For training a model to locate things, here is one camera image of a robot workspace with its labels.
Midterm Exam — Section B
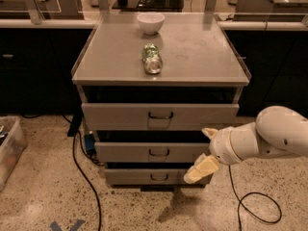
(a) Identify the black cable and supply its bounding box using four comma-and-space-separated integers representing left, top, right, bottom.
62, 114, 104, 231
227, 165, 284, 231

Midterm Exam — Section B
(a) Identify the blue power box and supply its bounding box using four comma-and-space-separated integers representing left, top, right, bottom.
84, 133, 95, 154

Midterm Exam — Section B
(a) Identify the grey drawer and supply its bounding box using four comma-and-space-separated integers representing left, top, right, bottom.
95, 142, 210, 163
82, 103, 239, 131
103, 167, 213, 187

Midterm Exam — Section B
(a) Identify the white bowl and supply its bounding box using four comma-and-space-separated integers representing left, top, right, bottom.
137, 13, 165, 35

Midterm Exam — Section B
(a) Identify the black cable right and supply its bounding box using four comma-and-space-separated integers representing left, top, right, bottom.
227, 165, 284, 231

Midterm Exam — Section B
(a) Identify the black cable left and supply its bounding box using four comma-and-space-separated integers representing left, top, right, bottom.
62, 114, 104, 231

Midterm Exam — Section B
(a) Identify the blue tape mark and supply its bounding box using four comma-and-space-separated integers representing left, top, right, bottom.
49, 218, 87, 231

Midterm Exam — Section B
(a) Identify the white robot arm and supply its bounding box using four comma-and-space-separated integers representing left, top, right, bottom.
184, 106, 308, 184

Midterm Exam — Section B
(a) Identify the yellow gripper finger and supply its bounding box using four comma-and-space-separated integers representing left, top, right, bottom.
202, 128, 218, 139
184, 154, 219, 184

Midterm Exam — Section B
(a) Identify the grey drawer cabinet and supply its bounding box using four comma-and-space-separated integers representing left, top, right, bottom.
71, 12, 252, 189

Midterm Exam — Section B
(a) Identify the green soda can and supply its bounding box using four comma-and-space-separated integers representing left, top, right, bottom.
141, 43, 164, 74

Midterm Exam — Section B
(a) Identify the grey top drawer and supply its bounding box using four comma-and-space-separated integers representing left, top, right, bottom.
82, 103, 239, 131

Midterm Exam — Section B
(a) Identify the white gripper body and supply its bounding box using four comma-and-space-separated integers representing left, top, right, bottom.
209, 122, 260, 165

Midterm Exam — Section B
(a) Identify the grey bottom drawer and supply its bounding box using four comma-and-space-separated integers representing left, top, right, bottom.
103, 167, 213, 187

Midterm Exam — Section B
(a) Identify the clear plastic bin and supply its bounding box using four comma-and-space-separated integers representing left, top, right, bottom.
0, 115, 27, 191

